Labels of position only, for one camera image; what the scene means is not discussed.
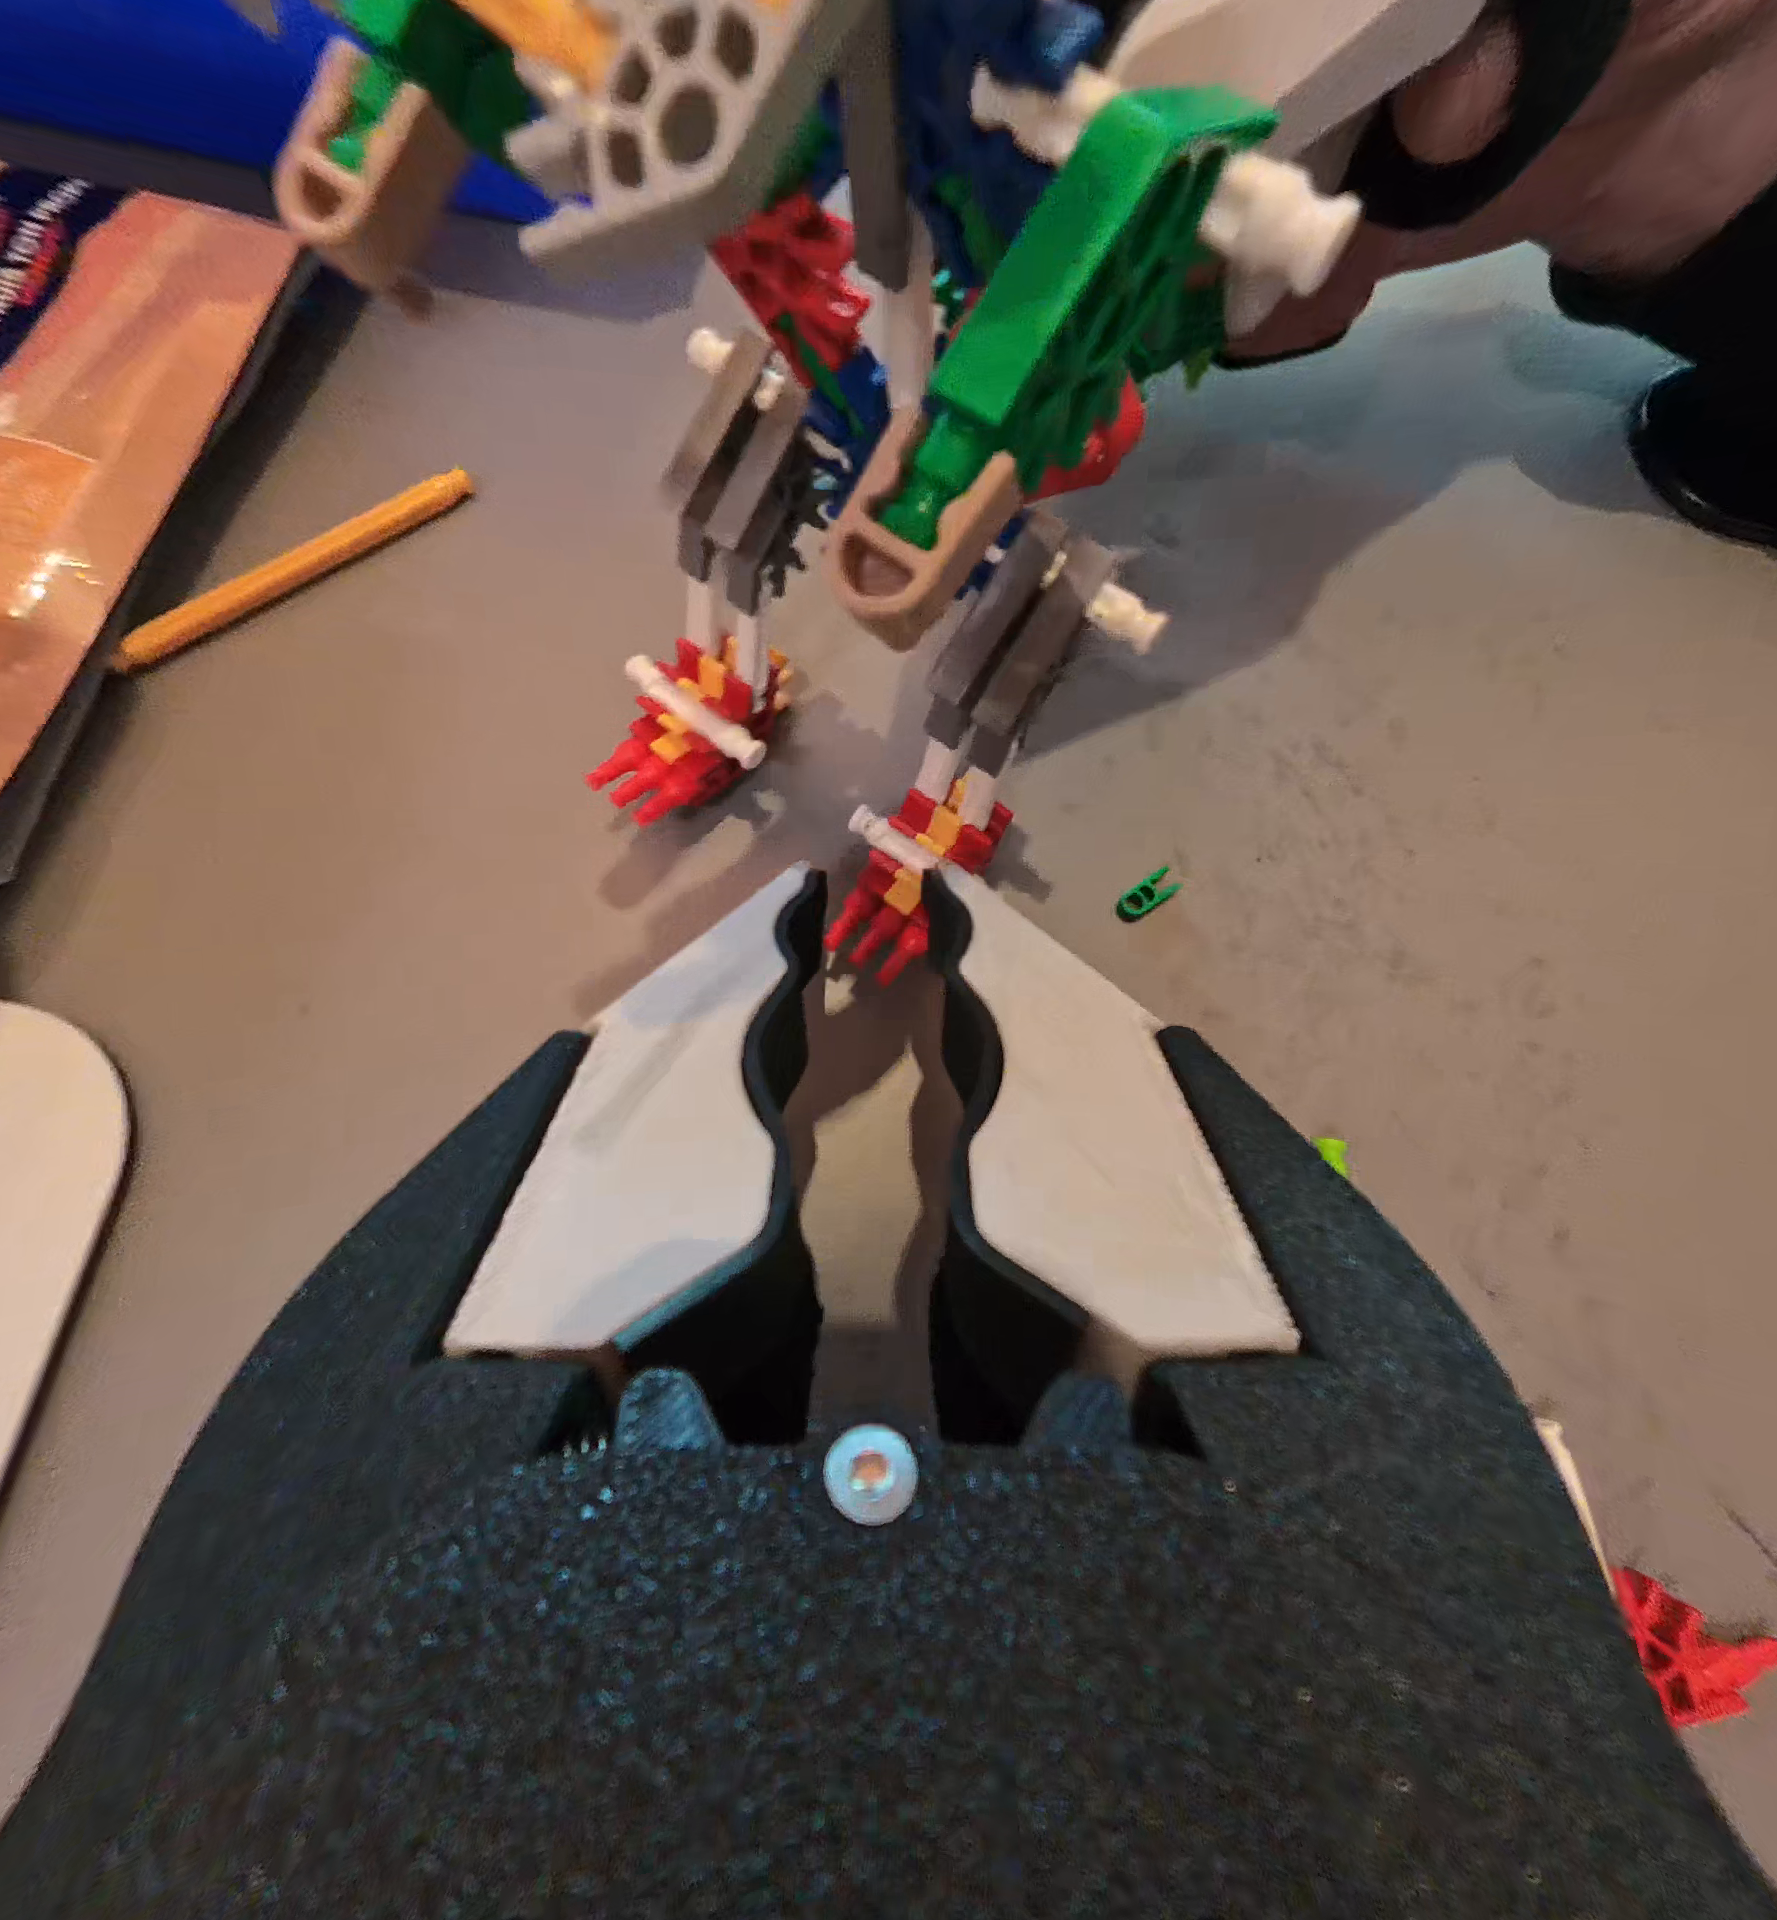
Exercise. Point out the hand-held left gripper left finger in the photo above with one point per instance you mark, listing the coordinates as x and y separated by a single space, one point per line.
619 1169

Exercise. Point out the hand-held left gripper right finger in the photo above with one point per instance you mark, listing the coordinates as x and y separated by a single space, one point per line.
1115 1186

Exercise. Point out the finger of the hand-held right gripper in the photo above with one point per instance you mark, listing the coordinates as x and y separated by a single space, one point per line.
1355 45

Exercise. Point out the colourful construction toy model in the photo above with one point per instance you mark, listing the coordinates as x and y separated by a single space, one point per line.
1070 270

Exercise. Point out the red corner connector assembly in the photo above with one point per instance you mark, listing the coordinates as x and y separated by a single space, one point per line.
1683 1650

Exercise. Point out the person's right hand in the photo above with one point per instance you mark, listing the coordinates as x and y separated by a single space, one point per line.
1729 106

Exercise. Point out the lime green clip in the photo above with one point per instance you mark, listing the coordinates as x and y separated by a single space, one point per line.
1332 1158

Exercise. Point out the small green clip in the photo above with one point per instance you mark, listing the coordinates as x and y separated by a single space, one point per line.
1143 898

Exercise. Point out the black flat disc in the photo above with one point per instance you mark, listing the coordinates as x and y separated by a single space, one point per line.
1774 496

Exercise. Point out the long orange rod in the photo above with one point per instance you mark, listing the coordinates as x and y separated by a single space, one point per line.
290 569

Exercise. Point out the printed toy packaging bag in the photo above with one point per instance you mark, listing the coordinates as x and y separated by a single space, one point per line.
78 452

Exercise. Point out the blue storage bin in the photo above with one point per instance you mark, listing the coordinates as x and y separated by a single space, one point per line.
110 74

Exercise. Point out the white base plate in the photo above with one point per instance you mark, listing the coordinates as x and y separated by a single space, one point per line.
2 1275

